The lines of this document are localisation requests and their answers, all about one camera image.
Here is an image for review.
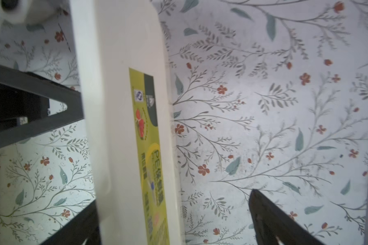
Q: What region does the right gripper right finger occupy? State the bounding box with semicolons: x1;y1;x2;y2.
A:
248;189;323;245

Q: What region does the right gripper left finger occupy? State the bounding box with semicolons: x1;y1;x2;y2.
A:
42;200;101;245

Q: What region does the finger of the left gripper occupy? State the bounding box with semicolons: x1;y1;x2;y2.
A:
0;65;84;148

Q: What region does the wrap roll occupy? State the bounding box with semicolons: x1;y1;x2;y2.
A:
0;0;62;24

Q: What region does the cream dispenser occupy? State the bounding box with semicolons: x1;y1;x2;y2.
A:
70;1;185;245

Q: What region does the floral table mat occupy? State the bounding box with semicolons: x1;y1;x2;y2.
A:
0;0;368;245

